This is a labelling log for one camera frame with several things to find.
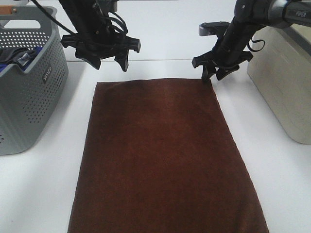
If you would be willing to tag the beige plastic bin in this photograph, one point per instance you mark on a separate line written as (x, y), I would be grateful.
(281, 71)

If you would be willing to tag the grey perforated plastic basket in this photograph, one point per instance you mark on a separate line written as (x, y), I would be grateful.
(28, 96)

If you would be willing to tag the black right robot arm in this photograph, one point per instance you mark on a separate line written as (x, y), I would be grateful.
(251, 16)

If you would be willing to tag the dark grey cloth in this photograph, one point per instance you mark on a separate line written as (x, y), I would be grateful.
(17, 54)

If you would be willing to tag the blue cloth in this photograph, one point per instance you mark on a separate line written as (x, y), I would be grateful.
(22, 60)

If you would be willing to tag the brown towel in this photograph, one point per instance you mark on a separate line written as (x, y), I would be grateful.
(160, 158)

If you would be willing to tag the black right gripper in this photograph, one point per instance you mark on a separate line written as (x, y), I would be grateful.
(226, 54)

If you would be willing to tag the orange basket handle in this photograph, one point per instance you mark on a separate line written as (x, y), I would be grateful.
(7, 9)

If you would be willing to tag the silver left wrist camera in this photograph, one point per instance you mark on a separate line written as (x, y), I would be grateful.
(108, 5)

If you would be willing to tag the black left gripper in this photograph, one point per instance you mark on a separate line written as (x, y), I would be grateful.
(91, 47)

